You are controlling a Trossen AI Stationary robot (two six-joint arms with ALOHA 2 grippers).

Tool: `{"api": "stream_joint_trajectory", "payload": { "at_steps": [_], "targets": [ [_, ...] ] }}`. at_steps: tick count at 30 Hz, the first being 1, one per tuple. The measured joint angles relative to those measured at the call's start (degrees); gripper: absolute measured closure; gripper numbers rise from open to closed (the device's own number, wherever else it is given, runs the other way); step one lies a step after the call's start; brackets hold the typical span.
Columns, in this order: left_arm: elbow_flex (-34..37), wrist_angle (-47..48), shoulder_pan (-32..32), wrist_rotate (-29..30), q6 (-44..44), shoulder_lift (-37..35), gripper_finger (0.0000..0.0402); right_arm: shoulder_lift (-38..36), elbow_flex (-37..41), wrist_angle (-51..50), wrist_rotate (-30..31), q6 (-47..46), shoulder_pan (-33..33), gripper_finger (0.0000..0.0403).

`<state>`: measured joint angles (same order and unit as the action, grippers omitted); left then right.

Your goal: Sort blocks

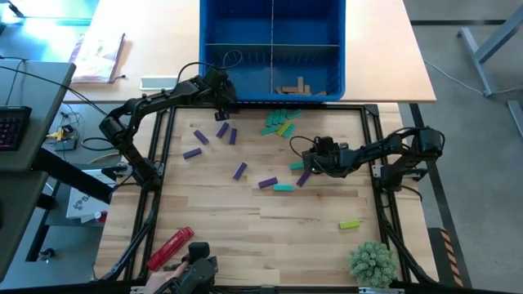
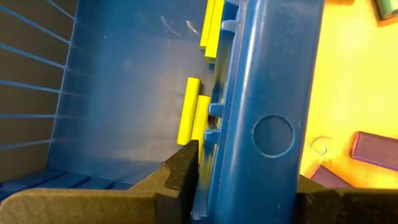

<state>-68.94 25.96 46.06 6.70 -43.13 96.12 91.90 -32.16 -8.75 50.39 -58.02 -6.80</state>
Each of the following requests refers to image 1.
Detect blue plastic bin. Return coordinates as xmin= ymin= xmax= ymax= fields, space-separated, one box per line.
xmin=198 ymin=0 xmax=347 ymax=103

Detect black coiled cable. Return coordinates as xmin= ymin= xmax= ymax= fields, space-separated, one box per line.
xmin=80 ymin=136 xmax=119 ymax=153

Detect yellow connector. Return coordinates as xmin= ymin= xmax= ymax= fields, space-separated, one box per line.
xmin=47 ymin=124 xmax=74 ymax=142

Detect black small box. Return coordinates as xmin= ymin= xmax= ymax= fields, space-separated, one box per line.
xmin=55 ymin=138 xmax=78 ymax=152

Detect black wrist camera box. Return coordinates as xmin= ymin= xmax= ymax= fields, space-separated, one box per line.
xmin=203 ymin=66 xmax=229 ymax=87
xmin=313 ymin=136 xmax=349 ymax=153

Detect grey floor cable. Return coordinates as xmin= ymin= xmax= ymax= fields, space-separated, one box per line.
xmin=422 ymin=59 xmax=523 ymax=98

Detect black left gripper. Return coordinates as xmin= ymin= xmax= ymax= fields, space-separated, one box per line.
xmin=207 ymin=83 xmax=238 ymax=123

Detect person's left hand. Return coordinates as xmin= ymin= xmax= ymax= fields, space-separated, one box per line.
xmin=143 ymin=261 xmax=191 ymax=294

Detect grey side desk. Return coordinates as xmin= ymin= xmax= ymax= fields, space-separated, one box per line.
xmin=0 ymin=59 xmax=78 ymax=283

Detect green artificial plant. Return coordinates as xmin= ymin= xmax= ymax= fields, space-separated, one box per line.
xmin=349 ymin=241 xmax=399 ymax=289

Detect black desk beam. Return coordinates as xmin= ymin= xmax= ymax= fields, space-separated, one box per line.
xmin=30 ymin=153 xmax=114 ymax=205

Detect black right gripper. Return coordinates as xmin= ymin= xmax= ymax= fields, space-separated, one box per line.
xmin=301 ymin=147 xmax=352 ymax=179

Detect black caster wheel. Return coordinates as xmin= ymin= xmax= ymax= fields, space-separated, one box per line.
xmin=35 ymin=247 xmax=57 ymax=263

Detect red tool handle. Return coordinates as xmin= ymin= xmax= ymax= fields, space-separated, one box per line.
xmin=146 ymin=226 xmax=195 ymax=272

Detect yellow floor cable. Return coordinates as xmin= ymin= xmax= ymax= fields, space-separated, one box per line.
xmin=87 ymin=151 xmax=124 ymax=165

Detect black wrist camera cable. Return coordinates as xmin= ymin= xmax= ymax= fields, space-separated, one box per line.
xmin=288 ymin=135 xmax=318 ymax=161
xmin=174 ymin=49 xmax=245 ymax=95

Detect black handheld controller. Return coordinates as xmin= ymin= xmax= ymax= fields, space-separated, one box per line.
xmin=154 ymin=241 xmax=220 ymax=294

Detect black desk cable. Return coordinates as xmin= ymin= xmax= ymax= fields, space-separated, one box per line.
xmin=0 ymin=63 xmax=110 ymax=118

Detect white-framed smartphone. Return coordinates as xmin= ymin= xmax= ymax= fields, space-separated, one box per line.
xmin=139 ymin=75 xmax=179 ymax=91

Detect grey metal stand leg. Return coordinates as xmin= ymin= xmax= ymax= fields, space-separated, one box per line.
xmin=457 ymin=3 xmax=523 ymax=140

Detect black keyboard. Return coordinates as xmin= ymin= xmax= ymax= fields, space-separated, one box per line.
xmin=0 ymin=105 xmax=34 ymax=152

